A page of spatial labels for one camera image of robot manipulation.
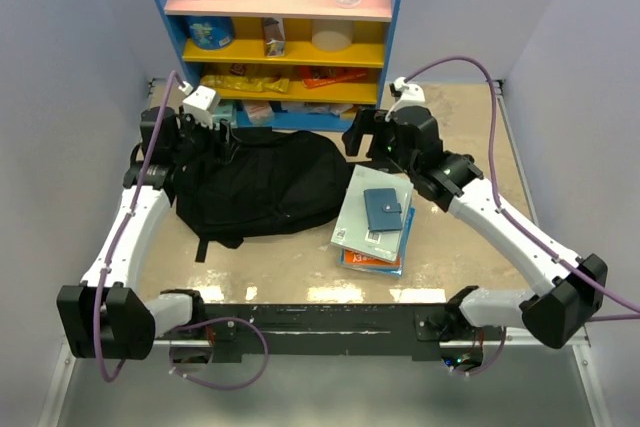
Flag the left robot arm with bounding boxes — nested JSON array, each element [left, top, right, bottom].
[[56, 107, 231, 360]]

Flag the pink tissue pack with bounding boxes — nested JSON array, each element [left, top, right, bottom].
[[238, 100, 275, 127]]

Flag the blue orange book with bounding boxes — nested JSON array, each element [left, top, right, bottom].
[[339, 207, 415, 268]]

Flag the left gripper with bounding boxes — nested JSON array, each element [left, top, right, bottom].
[[172, 106, 240, 167]]

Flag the white wrapped packs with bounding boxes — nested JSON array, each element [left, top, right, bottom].
[[280, 102, 353, 116]]

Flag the small carton box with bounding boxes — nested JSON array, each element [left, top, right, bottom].
[[262, 17, 286, 58]]

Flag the blue children's book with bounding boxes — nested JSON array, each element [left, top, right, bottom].
[[342, 264, 403, 277]]

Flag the teal tissue pack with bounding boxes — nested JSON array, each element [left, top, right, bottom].
[[213, 100, 237, 124]]

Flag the blue wallet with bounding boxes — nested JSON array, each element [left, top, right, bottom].
[[363, 188, 403, 233]]

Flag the blue shelf unit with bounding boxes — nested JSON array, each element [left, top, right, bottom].
[[154, 0, 401, 131]]

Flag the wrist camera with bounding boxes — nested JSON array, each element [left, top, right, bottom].
[[182, 86, 220, 130], [389, 77, 426, 111]]

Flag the white round container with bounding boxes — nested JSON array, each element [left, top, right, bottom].
[[311, 19, 354, 52]]

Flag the yellow soap pack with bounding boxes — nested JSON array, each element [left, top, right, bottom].
[[340, 105, 360, 121]]

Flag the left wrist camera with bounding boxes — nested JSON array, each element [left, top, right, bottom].
[[182, 86, 220, 130]]

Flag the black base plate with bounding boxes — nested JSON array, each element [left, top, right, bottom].
[[149, 302, 506, 364]]

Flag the yellow chips bag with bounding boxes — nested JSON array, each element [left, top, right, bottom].
[[200, 63, 292, 93]]

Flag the orange snack box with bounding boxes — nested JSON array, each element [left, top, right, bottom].
[[298, 66, 368, 89]]

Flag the blue round can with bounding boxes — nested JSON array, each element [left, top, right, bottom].
[[187, 16, 235, 50]]

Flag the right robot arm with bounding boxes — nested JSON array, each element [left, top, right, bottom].
[[342, 106, 608, 349]]

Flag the black backpack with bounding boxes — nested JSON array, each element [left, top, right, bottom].
[[173, 128, 353, 261]]

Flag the grey-green notebook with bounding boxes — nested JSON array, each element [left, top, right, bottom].
[[330, 165, 413, 262]]

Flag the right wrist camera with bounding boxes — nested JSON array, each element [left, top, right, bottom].
[[389, 77, 426, 111]]

